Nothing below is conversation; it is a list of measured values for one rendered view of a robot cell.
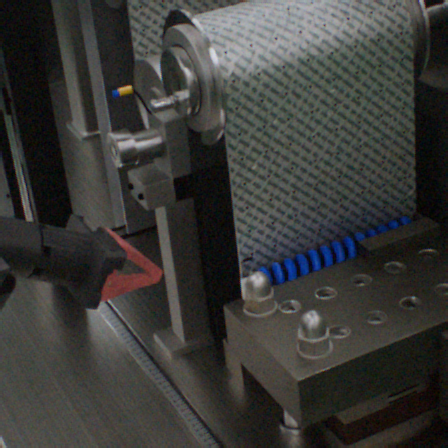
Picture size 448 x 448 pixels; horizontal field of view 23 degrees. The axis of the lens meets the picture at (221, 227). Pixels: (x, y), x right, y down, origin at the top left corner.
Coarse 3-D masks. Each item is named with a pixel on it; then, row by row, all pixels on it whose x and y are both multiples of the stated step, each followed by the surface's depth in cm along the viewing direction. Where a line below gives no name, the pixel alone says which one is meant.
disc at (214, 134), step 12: (180, 12) 113; (168, 24) 117; (180, 24) 114; (192, 24) 111; (204, 36) 110; (204, 48) 110; (216, 60) 109; (216, 72) 110; (216, 84) 111; (216, 96) 112; (216, 108) 112; (216, 120) 113; (192, 132) 121; (204, 132) 118; (216, 132) 114
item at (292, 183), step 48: (384, 96) 121; (240, 144) 115; (288, 144) 118; (336, 144) 121; (384, 144) 124; (240, 192) 117; (288, 192) 120; (336, 192) 123; (384, 192) 127; (240, 240) 120; (288, 240) 123; (336, 240) 126
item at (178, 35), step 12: (408, 0) 120; (168, 36) 116; (180, 36) 113; (192, 36) 112; (192, 48) 111; (192, 60) 112; (204, 60) 111; (204, 72) 111; (204, 84) 111; (204, 96) 112; (204, 108) 113; (192, 120) 118; (204, 120) 114
